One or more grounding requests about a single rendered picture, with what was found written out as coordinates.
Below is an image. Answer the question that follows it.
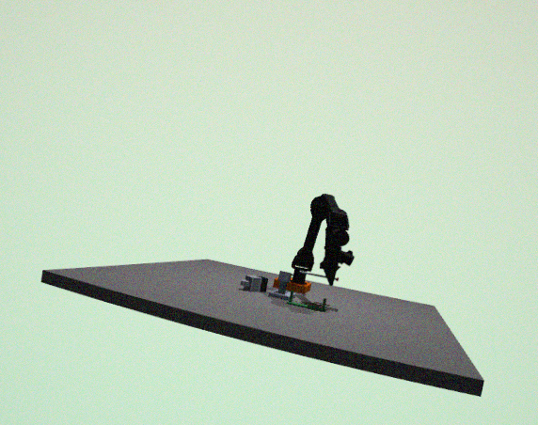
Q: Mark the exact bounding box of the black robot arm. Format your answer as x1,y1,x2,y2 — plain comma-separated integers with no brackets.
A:
291,194,355,285

